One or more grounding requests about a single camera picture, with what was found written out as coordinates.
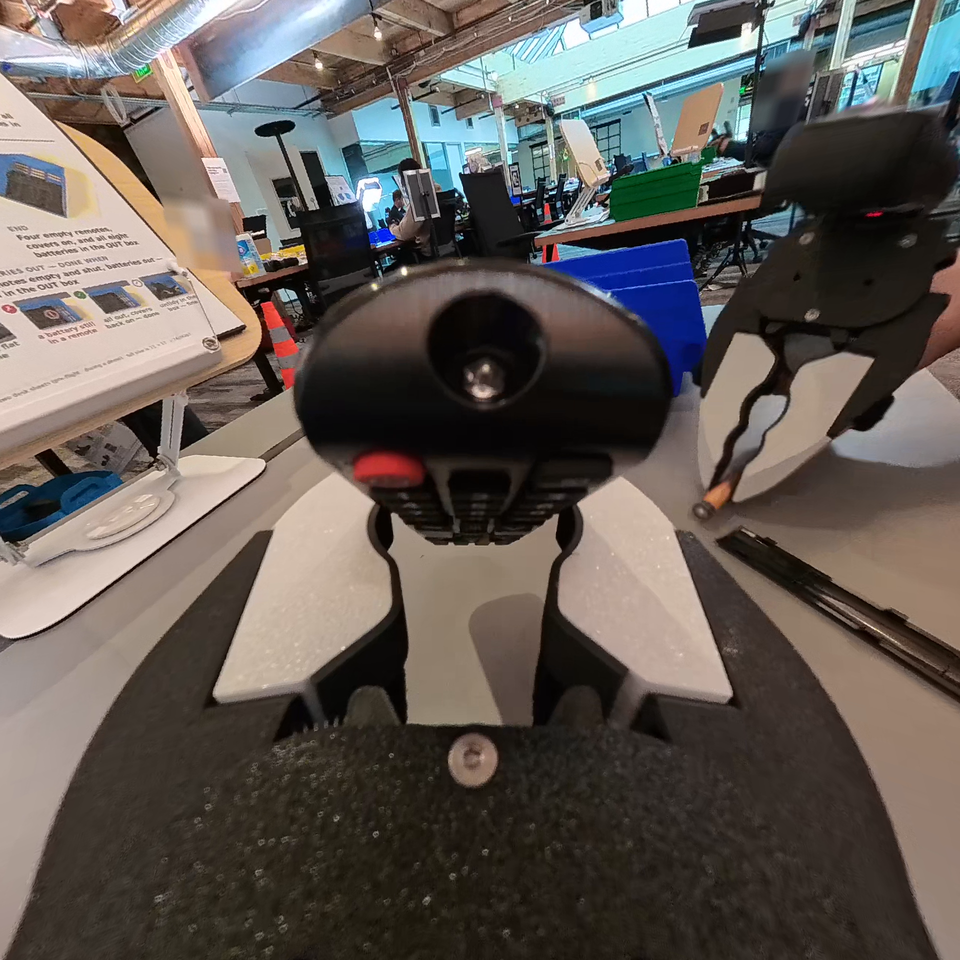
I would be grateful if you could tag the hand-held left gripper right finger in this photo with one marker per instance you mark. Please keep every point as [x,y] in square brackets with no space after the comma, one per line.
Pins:
[645,600]

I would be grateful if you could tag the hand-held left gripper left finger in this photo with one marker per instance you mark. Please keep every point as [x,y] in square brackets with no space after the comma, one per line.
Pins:
[315,600]

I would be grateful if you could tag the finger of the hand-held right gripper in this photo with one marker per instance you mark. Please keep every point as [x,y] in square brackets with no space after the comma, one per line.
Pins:
[724,397]
[810,420]

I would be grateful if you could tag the orange battery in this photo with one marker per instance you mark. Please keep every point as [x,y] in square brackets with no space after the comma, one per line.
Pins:
[718,495]

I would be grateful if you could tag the black battery cover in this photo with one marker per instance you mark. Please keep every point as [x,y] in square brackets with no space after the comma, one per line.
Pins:
[847,611]

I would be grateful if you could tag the black remote control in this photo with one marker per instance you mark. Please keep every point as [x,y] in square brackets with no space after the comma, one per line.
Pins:
[360,375]

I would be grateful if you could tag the person's right forearm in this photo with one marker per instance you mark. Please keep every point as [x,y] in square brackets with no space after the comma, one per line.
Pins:
[946,322]

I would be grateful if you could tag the grey desk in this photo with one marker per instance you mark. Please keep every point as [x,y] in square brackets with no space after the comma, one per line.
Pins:
[862,510]

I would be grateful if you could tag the blue plastic bin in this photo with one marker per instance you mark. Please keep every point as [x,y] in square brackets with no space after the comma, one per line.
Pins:
[660,300]

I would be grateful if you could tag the wooden table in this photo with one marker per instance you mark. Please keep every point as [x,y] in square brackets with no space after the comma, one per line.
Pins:
[645,217]

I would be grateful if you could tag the green plastic bin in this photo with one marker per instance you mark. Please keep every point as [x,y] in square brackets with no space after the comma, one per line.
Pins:
[652,191]

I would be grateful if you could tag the brown tilted board stand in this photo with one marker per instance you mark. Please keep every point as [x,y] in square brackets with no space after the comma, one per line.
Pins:
[697,120]

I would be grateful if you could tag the orange grey striped cone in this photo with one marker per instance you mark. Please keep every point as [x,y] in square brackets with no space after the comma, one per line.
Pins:
[279,345]

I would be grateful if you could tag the white tilted board stand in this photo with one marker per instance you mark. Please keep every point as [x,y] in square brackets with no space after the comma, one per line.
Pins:
[581,157]

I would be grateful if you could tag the black office chair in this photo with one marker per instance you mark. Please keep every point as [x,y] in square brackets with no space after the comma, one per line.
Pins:
[491,214]
[337,247]

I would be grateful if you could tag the white wipes container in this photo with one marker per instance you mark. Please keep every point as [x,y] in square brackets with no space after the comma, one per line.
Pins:
[250,255]

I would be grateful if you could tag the wooden board with instruction sheet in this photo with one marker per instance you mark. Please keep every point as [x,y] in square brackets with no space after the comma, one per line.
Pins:
[90,262]

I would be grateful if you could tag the black floor lamp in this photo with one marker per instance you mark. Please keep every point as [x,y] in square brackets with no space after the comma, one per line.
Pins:
[274,129]

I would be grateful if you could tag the grey flexible ceiling duct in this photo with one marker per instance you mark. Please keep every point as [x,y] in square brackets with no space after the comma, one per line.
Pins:
[112,45]

